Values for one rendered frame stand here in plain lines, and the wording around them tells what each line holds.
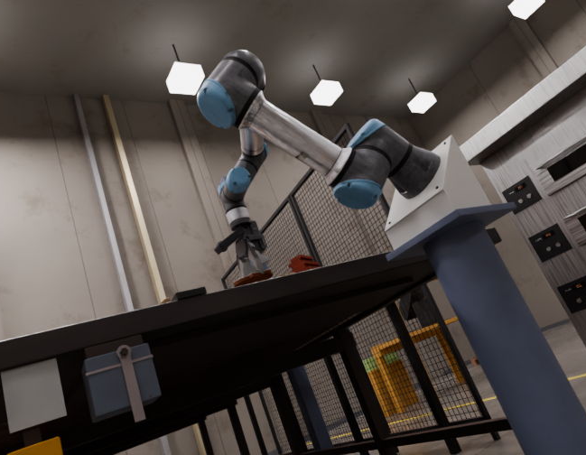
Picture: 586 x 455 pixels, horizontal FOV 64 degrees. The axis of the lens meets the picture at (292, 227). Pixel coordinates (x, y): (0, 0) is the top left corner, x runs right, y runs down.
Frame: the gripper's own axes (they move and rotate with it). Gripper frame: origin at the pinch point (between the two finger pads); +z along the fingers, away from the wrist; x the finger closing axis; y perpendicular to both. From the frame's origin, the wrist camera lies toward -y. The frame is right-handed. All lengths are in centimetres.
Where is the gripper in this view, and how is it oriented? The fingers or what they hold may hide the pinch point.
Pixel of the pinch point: (253, 278)
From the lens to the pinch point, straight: 153.9
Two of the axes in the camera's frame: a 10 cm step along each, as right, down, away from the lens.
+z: 3.3, 8.9, -3.2
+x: -4.9, 4.5, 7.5
